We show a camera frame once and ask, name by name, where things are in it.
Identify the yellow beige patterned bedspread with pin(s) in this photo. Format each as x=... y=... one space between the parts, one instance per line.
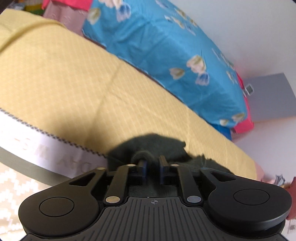
x=65 y=102

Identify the blue floral quilt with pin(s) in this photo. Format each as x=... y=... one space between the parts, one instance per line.
x=175 y=51

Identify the dark green knit sweater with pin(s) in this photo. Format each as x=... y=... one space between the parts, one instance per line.
x=149 y=148

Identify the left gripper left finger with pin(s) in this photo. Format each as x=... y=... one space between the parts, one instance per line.
x=124 y=177

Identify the grey wooden headboard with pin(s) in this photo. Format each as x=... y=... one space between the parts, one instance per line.
x=273 y=98

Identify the white wall socket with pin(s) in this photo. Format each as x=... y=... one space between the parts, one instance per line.
x=249 y=89

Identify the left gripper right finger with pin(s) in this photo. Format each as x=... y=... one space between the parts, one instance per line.
x=181 y=177

